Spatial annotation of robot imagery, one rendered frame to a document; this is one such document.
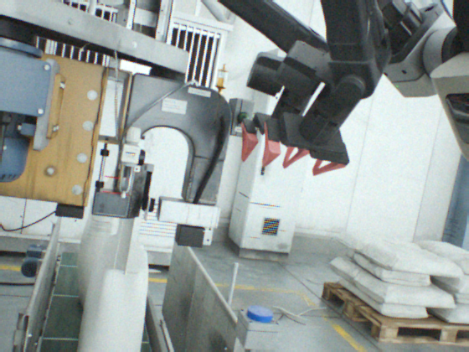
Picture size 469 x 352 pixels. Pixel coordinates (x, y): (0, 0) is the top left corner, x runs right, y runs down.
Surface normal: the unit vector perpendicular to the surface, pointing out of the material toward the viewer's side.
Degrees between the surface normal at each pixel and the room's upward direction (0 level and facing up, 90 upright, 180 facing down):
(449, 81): 130
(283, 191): 90
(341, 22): 136
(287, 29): 104
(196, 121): 90
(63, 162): 90
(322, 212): 90
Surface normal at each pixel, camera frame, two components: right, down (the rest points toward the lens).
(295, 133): 0.33, -0.59
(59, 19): 0.80, 0.19
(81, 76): 0.27, 0.13
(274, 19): -0.04, 0.39
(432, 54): -0.96, 0.06
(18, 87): 0.65, 0.18
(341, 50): -0.51, 0.75
